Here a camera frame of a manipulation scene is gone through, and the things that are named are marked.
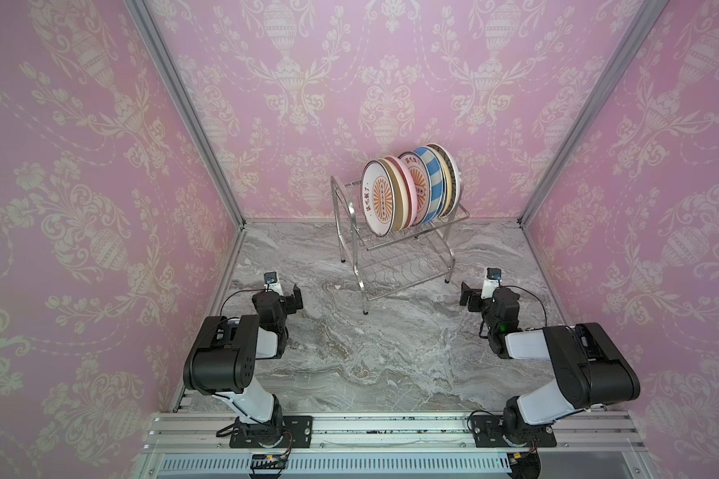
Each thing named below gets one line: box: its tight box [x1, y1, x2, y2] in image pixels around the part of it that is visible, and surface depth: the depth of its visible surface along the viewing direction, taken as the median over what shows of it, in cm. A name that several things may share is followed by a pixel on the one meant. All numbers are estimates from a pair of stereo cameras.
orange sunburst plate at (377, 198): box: [360, 159, 397, 238], surface depth 84 cm
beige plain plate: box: [377, 157, 409, 233], surface depth 71 cm
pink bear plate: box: [385, 155, 419, 229], surface depth 72 cm
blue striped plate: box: [413, 146, 445, 224], surface depth 74 cm
